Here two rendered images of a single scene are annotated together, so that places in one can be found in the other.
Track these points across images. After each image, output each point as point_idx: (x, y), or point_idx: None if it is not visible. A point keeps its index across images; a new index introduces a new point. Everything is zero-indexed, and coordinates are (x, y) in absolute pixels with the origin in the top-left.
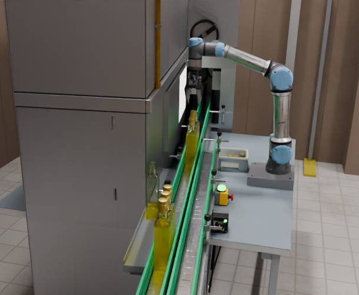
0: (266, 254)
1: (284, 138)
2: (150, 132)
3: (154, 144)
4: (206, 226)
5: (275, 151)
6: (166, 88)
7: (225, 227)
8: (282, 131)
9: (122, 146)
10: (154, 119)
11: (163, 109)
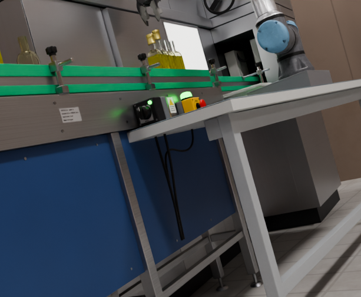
0: (213, 131)
1: (268, 12)
2: (49, 27)
3: (73, 53)
4: (51, 63)
5: (260, 33)
6: (99, 1)
7: (154, 114)
8: (261, 3)
9: (9, 46)
10: (63, 20)
11: (108, 32)
